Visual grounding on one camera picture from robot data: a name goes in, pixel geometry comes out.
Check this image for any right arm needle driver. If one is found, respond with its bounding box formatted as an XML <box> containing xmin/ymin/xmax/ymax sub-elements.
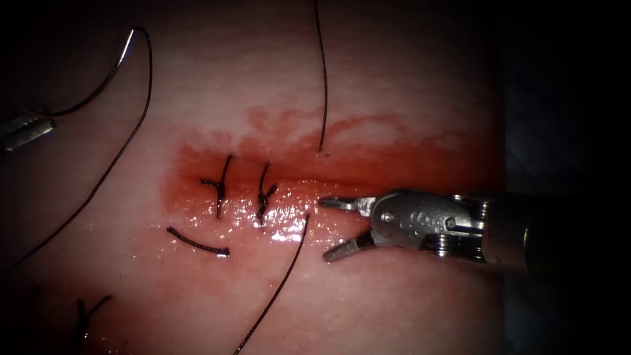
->
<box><xmin>367</xmin><ymin>188</ymin><xmax>490</xmax><ymax>263</ymax></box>

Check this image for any curved steel needle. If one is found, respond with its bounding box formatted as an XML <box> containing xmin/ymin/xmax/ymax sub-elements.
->
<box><xmin>28</xmin><ymin>28</ymin><xmax>137</xmax><ymax>118</ymax></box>

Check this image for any tissue pad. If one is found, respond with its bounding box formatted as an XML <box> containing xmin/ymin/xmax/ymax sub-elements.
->
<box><xmin>0</xmin><ymin>0</ymin><xmax>507</xmax><ymax>355</ymax></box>

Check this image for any right arm needle driver jaw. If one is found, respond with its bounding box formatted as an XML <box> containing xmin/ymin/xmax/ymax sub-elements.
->
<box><xmin>322</xmin><ymin>231</ymin><xmax>377</xmax><ymax>264</ymax></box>
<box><xmin>317</xmin><ymin>195</ymin><xmax>377</xmax><ymax>218</ymax></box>

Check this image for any short cut black thread piece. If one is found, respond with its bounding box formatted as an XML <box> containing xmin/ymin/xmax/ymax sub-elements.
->
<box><xmin>166</xmin><ymin>226</ymin><xmax>231</xmax><ymax>257</ymax></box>

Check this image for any left arm needle driver jaw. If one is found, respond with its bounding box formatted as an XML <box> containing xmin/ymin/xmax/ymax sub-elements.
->
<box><xmin>0</xmin><ymin>115</ymin><xmax>40</xmax><ymax>135</ymax></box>
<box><xmin>0</xmin><ymin>119</ymin><xmax>56</xmax><ymax>153</ymax></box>

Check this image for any black stitching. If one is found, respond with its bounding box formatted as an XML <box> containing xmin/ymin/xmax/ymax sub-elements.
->
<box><xmin>200</xmin><ymin>154</ymin><xmax>279</xmax><ymax>227</ymax></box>
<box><xmin>71</xmin><ymin>295</ymin><xmax>113</xmax><ymax>348</ymax></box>

